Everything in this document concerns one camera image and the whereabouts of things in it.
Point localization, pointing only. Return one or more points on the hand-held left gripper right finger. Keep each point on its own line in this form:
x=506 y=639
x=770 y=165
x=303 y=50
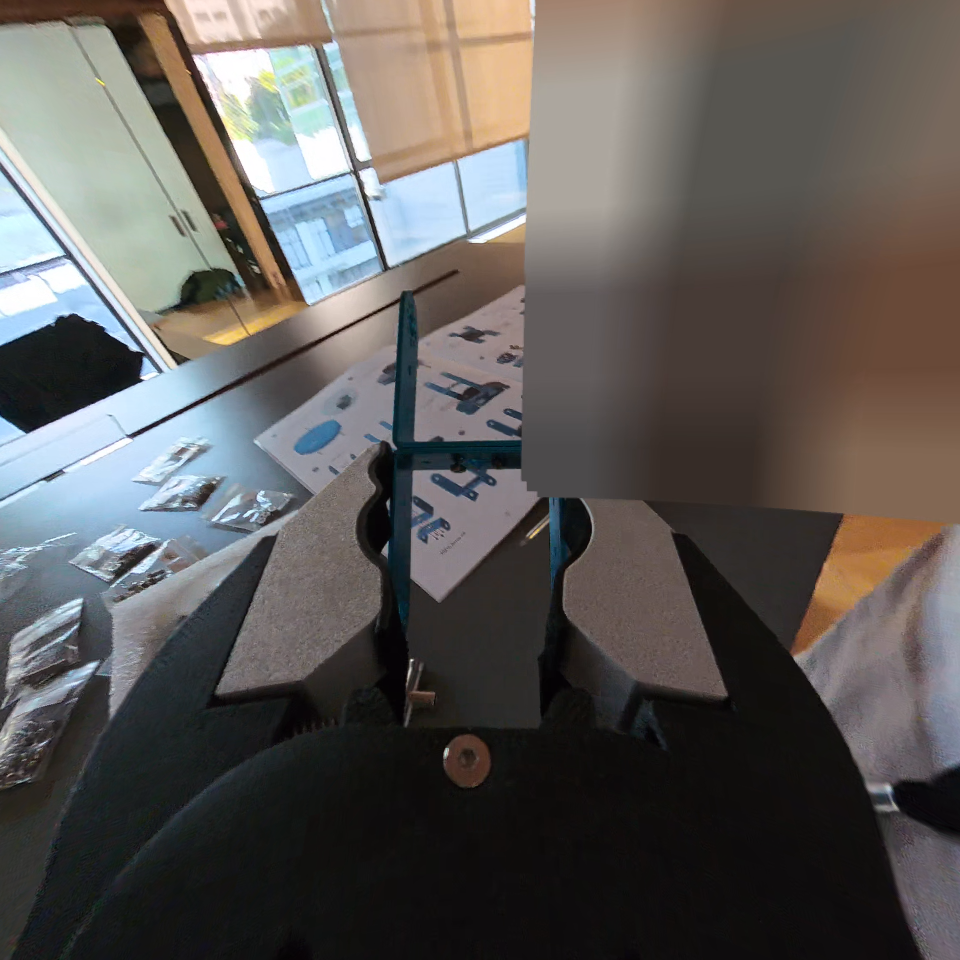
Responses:
x=645 y=600

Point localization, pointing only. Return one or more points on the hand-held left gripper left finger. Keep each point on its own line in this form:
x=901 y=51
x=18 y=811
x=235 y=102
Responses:
x=315 y=585

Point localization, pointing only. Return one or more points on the blue metal bracket assembly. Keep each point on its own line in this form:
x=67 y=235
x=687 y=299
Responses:
x=405 y=375

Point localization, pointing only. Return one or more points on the dark desk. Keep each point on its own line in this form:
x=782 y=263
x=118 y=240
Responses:
x=225 y=405

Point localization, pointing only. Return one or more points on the thin silver metal tool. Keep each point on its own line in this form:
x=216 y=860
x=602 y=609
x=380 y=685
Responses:
x=536 y=529

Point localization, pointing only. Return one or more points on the white foam block with hole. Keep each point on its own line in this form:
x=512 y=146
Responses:
x=172 y=607

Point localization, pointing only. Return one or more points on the silver cross wrench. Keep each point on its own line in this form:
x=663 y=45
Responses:
x=420 y=697

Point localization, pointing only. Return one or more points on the group of small hardware bags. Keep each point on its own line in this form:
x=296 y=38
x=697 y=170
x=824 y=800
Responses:
x=184 y=493

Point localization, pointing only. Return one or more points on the white instruction sheet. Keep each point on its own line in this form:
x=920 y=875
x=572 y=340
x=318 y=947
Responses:
x=352 y=420

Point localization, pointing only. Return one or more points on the dark backpack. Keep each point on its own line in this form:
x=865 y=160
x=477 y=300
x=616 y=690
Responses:
x=210 y=286

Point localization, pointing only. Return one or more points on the black chair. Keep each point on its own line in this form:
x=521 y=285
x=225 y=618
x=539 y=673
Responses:
x=60 y=375

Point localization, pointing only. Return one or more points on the white cabinet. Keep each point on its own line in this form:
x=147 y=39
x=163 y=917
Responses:
x=97 y=165

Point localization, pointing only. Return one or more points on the beige roller blind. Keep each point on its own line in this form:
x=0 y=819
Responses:
x=420 y=90

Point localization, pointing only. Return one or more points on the glass window wall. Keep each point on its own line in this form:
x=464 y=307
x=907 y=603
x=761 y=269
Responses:
x=322 y=225

